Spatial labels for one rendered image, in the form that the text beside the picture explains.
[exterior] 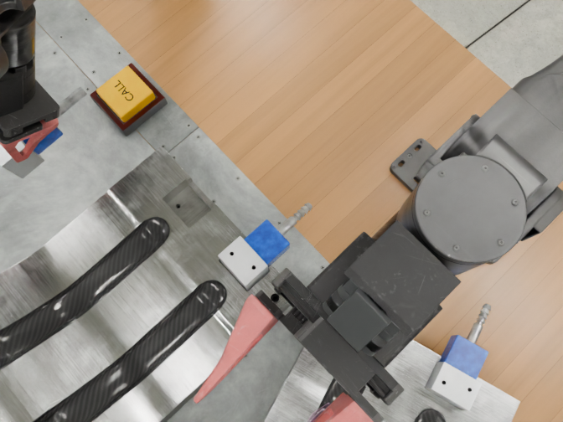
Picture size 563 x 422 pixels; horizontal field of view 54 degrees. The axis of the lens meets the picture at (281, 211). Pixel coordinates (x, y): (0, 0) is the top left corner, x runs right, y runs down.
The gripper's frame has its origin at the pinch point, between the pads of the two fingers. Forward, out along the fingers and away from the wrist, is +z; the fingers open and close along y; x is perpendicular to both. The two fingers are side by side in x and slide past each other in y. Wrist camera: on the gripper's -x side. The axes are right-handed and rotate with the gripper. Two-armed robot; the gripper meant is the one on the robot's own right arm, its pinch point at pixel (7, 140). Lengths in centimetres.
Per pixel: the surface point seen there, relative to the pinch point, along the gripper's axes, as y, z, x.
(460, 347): 55, -4, 24
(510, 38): 20, 25, 157
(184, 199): 17.1, 2.3, 13.8
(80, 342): 23.0, 9.2, -5.8
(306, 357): 42.6, 3.7, 12.1
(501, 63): 24, 29, 150
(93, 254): 15.4, 6.5, 1.3
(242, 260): 29.3, -2.5, 10.9
